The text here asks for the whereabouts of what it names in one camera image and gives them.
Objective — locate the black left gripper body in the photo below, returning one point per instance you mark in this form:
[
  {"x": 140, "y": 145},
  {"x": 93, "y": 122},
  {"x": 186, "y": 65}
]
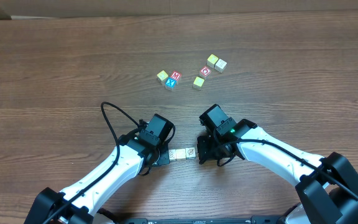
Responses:
[{"x": 161, "y": 159}]

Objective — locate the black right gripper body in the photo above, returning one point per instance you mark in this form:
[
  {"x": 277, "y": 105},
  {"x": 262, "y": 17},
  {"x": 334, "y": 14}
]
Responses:
[{"x": 204, "y": 149}]

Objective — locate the red Y leaf block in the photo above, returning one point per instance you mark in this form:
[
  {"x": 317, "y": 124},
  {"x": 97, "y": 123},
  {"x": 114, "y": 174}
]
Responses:
[{"x": 190, "y": 153}]

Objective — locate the green letter wood block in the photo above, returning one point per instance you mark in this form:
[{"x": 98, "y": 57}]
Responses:
[{"x": 172, "y": 153}]

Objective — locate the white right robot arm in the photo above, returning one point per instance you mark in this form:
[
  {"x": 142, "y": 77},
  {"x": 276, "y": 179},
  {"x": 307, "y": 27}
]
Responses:
[{"x": 326, "y": 186}]

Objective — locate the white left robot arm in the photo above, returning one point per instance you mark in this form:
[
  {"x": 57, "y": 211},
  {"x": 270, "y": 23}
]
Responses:
[{"x": 80, "y": 202}]

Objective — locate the yellow top turtle block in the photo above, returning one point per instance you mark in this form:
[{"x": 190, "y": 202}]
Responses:
[{"x": 198, "y": 83}]

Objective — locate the blue X letter block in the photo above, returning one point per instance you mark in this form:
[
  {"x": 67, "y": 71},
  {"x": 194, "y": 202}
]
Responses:
[{"x": 170, "y": 84}]

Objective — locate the red framed symbol block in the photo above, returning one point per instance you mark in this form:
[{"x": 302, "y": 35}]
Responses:
[{"x": 205, "y": 72}]

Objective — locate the yellow top squirrel block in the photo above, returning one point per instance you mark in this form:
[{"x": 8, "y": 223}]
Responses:
[{"x": 162, "y": 76}]

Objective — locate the red M letter block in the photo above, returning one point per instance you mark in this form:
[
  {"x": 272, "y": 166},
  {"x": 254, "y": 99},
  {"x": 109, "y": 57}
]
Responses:
[{"x": 176, "y": 76}]

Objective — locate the plain wood picture block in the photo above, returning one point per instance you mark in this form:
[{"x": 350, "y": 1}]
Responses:
[{"x": 220, "y": 65}]

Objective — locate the yellow top far block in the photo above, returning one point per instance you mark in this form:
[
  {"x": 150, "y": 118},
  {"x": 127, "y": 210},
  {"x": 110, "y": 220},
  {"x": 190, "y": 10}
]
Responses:
[{"x": 212, "y": 60}]

